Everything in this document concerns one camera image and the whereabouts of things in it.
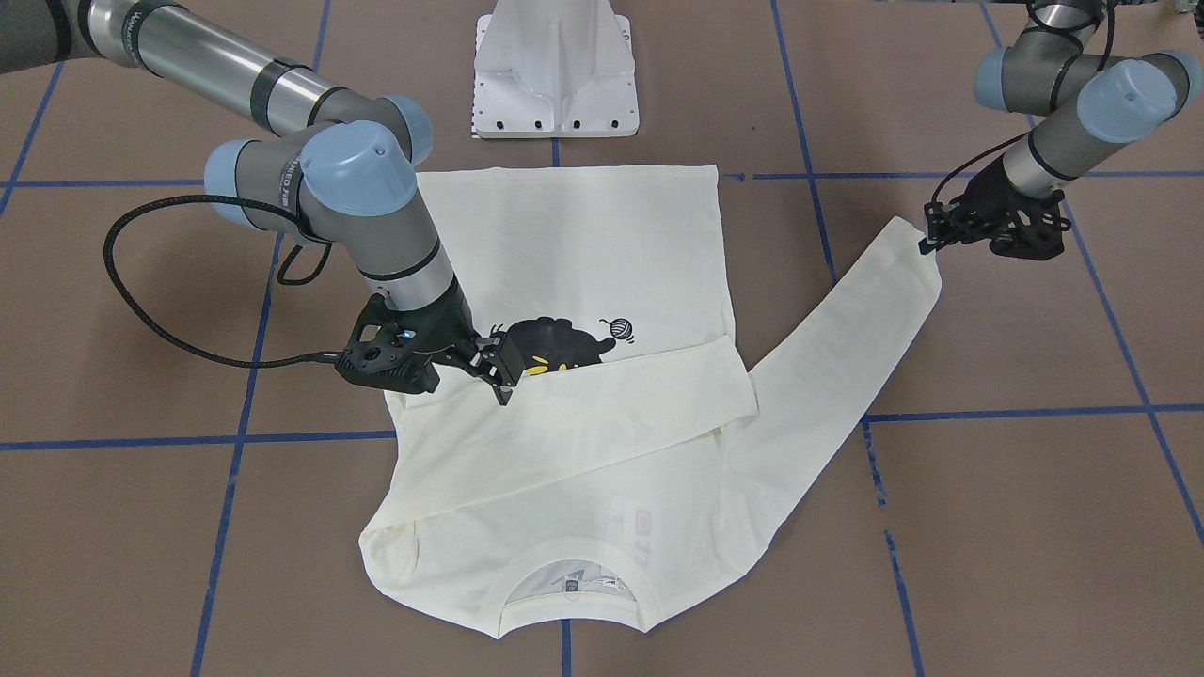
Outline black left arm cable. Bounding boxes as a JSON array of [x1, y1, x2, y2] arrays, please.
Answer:
[[927, 0, 1116, 213]]

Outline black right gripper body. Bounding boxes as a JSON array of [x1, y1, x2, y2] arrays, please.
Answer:
[[379, 277, 478, 371]]

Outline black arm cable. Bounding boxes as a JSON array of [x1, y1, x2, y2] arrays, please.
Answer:
[[102, 195, 349, 370], [927, 0, 1116, 213]]

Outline cream long-sleeve cat shirt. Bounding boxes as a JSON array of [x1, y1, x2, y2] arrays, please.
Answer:
[[358, 165, 942, 638]]

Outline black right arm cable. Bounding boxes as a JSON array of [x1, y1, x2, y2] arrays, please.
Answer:
[[102, 195, 349, 370]]

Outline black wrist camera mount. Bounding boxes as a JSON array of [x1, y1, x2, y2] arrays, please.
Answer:
[[334, 294, 439, 395], [988, 189, 1072, 261]]

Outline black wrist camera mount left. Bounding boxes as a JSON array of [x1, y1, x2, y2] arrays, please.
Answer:
[[988, 189, 1072, 261]]

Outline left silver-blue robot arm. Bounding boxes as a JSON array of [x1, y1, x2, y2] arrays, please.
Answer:
[[917, 1, 1202, 260]]

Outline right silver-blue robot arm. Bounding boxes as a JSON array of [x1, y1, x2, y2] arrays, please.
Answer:
[[2, 1, 524, 404]]

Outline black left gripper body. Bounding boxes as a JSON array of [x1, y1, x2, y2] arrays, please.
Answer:
[[960, 159, 1054, 243]]

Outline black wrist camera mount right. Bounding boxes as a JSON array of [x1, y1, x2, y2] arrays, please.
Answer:
[[334, 294, 439, 395]]

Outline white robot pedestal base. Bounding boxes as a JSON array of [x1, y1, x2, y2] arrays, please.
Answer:
[[470, 1, 641, 140]]

